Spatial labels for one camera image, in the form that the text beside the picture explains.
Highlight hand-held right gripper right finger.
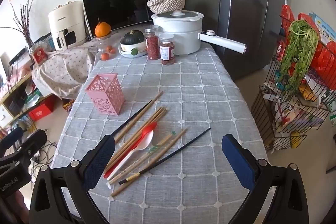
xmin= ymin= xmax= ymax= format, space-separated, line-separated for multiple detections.
xmin=221 ymin=134 xmax=308 ymax=224

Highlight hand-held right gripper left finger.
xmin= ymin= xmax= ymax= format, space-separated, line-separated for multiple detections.
xmin=29 ymin=135 xmax=116 ymax=224

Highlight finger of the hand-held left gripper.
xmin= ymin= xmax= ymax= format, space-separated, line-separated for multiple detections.
xmin=14 ymin=130 xmax=48 ymax=165
xmin=0 ymin=126 xmax=24 ymax=152

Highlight white plastic spoon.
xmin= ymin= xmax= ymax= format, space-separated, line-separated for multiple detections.
xmin=105 ymin=130 xmax=154 ymax=181

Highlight red plastic spoon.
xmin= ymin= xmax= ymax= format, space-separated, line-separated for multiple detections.
xmin=103 ymin=122 xmax=158 ymax=178

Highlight pink perforated utensil holder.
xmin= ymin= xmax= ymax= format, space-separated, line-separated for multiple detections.
xmin=85 ymin=73 xmax=125 ymax=116

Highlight wooden chopstick with green print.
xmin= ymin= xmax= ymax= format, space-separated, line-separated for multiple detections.
xmin=111 ymin=128 xmax=188 ymax=197
xmin=108 ymin=134 xmax=174 ymax=185

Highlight red cardboard box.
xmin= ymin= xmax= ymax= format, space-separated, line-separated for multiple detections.
xmin=28 ymin=102 xmax=57 ymax=121

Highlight wooden shelf unit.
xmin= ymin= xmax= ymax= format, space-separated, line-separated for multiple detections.
xmin=0 ymin=72 xmax=34 ymax=130

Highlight grey checked tablecloth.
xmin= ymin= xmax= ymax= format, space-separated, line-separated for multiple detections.
xmin=50 ymin=44 xmax=268 ymax=224

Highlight small floral white cloth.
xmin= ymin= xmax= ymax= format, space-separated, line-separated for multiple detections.
xmin=31 ymin=40 xmax=96 ymax=102

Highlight red label glass jar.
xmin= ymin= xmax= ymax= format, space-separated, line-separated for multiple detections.
xmin=31 ymin=46 xmax=48 ymax=65

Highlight dry brown branches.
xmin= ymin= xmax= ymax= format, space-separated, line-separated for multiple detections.
xmin=0 ymin=0 xmax=36 ymax=48

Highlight stack of white plates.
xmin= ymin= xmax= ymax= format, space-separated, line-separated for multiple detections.
xmin=118 ymin=47 xmax=149 ymax=58

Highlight dark green squash in bowl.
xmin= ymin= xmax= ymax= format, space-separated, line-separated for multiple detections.
xmin=120 ymin=40 xmax=147 ymax=56

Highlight clear glass jar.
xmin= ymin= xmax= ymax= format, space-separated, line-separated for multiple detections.
xmin=96 ymin=35 xmax=116 ymax=61

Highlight bunch of green vegetables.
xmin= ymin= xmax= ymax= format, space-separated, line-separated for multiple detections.
xmin=278 ymin=20 xmax=319 ymax=94

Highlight jar of red goji berries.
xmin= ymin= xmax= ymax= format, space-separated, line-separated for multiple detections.
xmin=144 ymin=25 xmax=161 ymax=60

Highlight white label jar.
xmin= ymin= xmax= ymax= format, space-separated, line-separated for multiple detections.
xmin=159 ymin=32 xmax=176 ymax=65

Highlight cream air fryer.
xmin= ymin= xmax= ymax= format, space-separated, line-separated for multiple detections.
xmin=48 ymin=0 xmax=87 ymax=51

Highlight red plastic bag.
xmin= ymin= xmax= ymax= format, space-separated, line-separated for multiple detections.
xmin=310 ymin=40 xmax=336 ymax=77

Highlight white electric pot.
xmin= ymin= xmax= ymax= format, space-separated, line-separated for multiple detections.
xmin=152 ymin=10 xmax=248 ymax=56

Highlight grey refrigerator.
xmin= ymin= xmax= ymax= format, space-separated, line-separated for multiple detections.
xmin=168 ymin=0 xmax=288 ymax=81

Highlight black microwave oven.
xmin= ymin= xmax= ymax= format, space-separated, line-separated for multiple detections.
xmin=83 ymin=0 xmax=172 ymax=39

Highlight red printed packet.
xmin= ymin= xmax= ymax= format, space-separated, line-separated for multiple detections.
xmin=280 ymin=5 xmax=296 ymax=36

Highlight glass pot lid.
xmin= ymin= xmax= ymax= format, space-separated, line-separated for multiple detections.
xmin=152 ymin=10 xmax=205 ymax=22

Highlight blue and white leaflet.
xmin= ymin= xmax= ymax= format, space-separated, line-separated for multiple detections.
xmin=310 ymin=13 xmax=336 ymax=42

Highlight black wire storage rack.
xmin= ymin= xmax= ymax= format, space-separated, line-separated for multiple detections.
xmin=251 ymin=7 xmax=336 ymax=151

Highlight woven rope basket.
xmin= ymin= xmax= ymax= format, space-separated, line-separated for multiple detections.
xmin=147 ymin=0 xmax=186 ymax=14

